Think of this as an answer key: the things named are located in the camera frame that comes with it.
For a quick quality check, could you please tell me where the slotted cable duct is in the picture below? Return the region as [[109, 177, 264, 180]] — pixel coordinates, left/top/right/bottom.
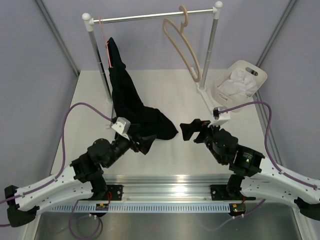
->
[[50, 202, 231, 213]]

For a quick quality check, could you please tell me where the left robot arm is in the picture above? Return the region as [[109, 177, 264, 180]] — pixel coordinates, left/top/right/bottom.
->
[[4, 135, 156, 228]]

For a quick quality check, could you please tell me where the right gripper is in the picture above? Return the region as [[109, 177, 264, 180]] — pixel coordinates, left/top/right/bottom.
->
[[180, 118, 225, 164]]

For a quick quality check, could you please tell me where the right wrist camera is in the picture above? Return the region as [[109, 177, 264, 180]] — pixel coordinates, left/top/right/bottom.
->
[[208, 106, 231, 127]]

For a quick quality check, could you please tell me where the white clothes rack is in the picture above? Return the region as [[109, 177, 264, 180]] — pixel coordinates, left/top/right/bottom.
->
[[82, 1, 223, 118]]

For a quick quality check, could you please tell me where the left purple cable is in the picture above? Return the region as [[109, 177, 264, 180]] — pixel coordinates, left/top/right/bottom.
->
[[0, 102, 117, 238]]

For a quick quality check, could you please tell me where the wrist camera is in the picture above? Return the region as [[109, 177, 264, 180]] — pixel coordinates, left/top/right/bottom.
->
[[208, 106, 231, 127], [111, 117, 131, 139]]

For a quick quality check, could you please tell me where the white cloth in basket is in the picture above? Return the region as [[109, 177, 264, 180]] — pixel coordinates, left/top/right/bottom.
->
[[218, 69, 258, 102]]

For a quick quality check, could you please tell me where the aluminium mounting rail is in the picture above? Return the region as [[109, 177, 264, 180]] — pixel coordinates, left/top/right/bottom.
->
[[51, 174, 296, 202]]

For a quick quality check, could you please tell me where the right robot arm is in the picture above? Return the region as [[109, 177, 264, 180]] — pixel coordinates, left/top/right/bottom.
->
[[180, 119, 320, 221]]

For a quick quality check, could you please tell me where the black t shirt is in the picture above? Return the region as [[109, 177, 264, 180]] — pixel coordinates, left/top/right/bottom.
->
[[107, 37, 178, 140]]

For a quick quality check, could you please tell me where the pink wire hanger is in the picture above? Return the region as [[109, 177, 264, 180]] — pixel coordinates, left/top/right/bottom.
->
[[98, 17, 113, 68]]

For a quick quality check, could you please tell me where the white plastic basket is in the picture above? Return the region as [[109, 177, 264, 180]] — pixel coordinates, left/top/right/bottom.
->
[[211, 60, 268, 108]]

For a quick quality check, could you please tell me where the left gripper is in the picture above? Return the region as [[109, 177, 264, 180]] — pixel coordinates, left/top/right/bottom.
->
[[104, 123, 156, 168]]

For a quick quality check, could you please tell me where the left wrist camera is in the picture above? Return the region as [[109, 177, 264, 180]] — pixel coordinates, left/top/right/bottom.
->
[[111, 117, 131, 139]]

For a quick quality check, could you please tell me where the beige wooden hanger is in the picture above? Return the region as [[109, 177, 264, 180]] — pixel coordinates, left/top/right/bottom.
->
[[162, 5, 201, 83]]

